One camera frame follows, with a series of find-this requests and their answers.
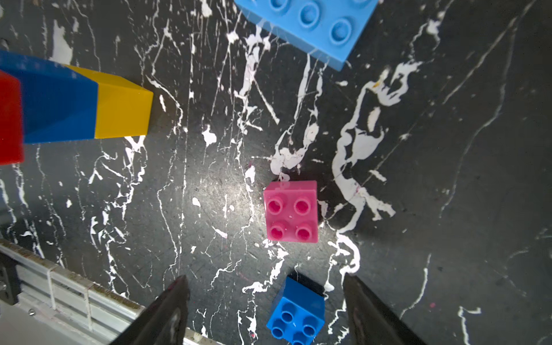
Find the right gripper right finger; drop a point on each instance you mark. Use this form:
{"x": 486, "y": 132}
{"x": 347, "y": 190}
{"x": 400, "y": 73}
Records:
{"x": 370, "y": 320}

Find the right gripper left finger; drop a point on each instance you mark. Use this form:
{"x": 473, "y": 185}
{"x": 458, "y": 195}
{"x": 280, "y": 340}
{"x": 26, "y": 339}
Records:
{"x": 163, "y": 321}

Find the yellow small lego brick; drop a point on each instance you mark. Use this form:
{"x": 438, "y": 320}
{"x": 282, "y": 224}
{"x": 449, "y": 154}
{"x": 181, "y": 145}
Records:
{"x": 123, "y": 107}

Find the red long lego brick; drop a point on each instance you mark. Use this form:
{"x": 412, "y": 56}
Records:
{"x": 12, "y": 138}

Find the dark blue small lego brick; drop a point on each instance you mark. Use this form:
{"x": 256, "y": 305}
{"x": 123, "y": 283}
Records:
{"x": 297, "y": 314}

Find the pink small lego brick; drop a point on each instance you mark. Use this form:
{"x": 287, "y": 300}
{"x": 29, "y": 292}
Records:
{"x": 291, "y": 211}

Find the light blue long lego brick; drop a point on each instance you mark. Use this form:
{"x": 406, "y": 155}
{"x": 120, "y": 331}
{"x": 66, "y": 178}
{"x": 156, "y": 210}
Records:
{"x": 327, "y": 30}

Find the aluminium front rail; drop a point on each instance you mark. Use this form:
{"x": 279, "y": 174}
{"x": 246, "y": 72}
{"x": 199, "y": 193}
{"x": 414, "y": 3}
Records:
{"x": 44, "y": 303}

